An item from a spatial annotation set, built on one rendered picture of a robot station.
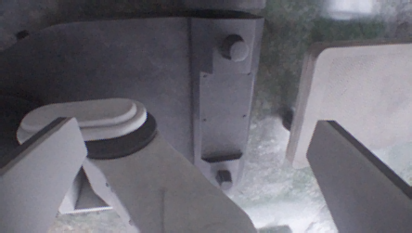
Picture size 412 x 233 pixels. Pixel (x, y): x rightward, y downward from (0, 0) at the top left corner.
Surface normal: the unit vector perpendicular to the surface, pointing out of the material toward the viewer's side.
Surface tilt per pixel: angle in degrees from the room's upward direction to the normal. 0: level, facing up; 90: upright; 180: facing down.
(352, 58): 0
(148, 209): 90
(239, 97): 0
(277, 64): 0
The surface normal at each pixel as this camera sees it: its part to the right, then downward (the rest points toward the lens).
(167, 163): 0.01, -0.85
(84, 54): 0.20, 0.51
